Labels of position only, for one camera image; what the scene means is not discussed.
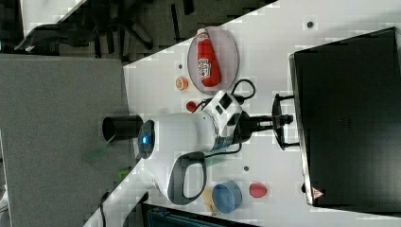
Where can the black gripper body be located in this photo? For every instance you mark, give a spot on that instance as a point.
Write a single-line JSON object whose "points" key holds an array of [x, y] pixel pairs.
{"points": [[247, 125]]}

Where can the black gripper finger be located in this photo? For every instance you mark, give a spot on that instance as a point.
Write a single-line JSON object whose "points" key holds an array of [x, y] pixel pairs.
{"points": [[282, 119]]}

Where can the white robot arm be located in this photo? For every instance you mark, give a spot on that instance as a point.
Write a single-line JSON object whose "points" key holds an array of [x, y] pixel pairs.
{"points": [[170, 144]]}

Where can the red ketchup bottle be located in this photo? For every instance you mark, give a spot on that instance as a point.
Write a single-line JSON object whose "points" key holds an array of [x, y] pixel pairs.
{"points": [[207, 61]]}

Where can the blue cup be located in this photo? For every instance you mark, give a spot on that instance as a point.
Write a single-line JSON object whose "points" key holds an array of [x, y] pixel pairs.
{"points": [[227, 197]]}

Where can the grey round plate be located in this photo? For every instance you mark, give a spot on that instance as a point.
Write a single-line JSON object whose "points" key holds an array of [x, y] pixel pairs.
{"points": [[227, 57]]}

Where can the orange slice toy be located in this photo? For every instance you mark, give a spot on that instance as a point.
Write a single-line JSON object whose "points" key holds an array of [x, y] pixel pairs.
{"points": [[181, 83]]}

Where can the green pepper toy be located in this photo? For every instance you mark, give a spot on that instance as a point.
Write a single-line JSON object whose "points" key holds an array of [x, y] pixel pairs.
{"points": [[123, 173]]}

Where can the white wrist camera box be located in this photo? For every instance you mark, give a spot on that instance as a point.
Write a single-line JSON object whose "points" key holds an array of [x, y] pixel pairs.
{"points": [[226, 111]]}

